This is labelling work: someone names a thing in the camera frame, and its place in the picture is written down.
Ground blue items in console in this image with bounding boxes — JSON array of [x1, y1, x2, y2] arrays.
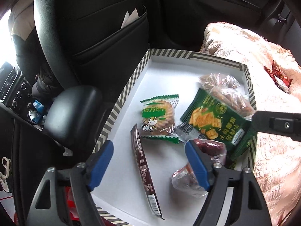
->
[[27, 100, 47, 125]]

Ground black centre armrest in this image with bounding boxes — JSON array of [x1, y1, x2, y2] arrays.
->
[[43, 86, 102, 150]]

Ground green white biscuit packet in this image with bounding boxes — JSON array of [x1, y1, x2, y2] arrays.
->
[[140, 94, 179, 144]]

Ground clear bag brown nuts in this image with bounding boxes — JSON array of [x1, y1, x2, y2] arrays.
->
[[209, 86, 256, 118]]

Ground black seat belt buckle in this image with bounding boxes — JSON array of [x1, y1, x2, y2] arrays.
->
[[277, 4, 290, 24]]

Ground dark brown snack bar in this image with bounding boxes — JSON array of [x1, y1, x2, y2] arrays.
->
[[131, 124, 164, 220]]

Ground clear wrapped red date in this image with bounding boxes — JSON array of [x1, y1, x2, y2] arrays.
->
[[193, 139, 227, 165]]

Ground striped white cardboard box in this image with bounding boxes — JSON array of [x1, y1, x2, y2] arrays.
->
[[92, 49, 256, 225]]

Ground car dashboard control panel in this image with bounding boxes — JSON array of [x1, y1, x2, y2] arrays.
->
[[0, 62, 32, 112]]

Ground white papers in seat pocket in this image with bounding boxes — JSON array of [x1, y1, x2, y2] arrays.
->
[[121, 8, 139, 29]]

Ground peach fringed blanket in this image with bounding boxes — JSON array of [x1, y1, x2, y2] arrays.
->
[[200, 22, 300, 225]]

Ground clear wrapped orange candy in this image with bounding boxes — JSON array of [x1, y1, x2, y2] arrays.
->
[[171, 163, 208, 199]]

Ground dark green cracker packet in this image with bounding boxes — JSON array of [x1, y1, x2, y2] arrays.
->
[[176, 88, 257, 160]]

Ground black car door panel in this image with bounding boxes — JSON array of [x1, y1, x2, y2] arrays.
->
[[158, 0, 283, 51]]

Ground red gold candy wrapper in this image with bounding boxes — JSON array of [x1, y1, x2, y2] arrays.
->
[[264, 60, 292, 94]]

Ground black front car seat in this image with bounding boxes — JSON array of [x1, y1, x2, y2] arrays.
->
[[34, 0, 148, 102]]

